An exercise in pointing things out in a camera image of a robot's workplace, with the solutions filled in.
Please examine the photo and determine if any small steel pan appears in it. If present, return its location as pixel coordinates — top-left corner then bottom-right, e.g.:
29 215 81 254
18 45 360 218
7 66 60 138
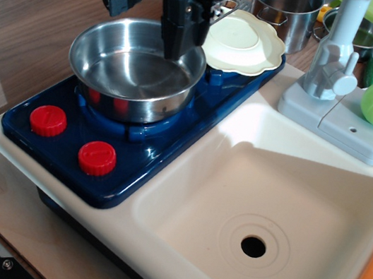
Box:
69 18 206 124

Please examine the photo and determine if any metal spatula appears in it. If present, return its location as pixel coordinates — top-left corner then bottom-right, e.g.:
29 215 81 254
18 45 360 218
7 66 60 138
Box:
210 0 251 24

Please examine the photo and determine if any tall steel pot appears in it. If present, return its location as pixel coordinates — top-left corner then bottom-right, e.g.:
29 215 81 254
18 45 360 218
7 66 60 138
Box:
251 0 325 54

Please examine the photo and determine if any red stove knob right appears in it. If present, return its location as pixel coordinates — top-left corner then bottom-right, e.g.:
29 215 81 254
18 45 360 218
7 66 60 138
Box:
78 141 117 177

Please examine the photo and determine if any cream scalloped plastic plate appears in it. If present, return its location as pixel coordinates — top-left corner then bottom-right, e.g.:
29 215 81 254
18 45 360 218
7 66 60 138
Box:
202 10 285 76

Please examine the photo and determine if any red stove knob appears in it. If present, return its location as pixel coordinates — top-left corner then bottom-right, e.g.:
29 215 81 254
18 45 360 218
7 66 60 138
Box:
30 105 68 137
78 141 117 177

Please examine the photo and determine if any green toy cucumber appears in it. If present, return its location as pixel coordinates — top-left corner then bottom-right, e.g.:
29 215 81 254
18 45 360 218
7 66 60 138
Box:
362 58 373 88

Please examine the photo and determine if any red stove knob left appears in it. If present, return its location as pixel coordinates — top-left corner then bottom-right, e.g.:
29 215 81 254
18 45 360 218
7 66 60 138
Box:
30 105 68 137

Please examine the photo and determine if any blue toy stove top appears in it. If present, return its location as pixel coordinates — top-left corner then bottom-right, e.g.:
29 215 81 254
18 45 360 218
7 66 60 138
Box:
1 68 281 209

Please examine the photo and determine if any steel bowl with handles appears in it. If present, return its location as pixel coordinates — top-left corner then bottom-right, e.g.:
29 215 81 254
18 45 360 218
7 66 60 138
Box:
313 8 373 63

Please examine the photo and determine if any cream toy sink unit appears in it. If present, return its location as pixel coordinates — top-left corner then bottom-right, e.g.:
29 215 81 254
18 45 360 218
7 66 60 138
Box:
0 65 373 279

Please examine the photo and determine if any grey toy faucet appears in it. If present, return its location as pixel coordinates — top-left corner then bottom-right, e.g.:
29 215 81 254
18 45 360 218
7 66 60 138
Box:
278 0 373 166

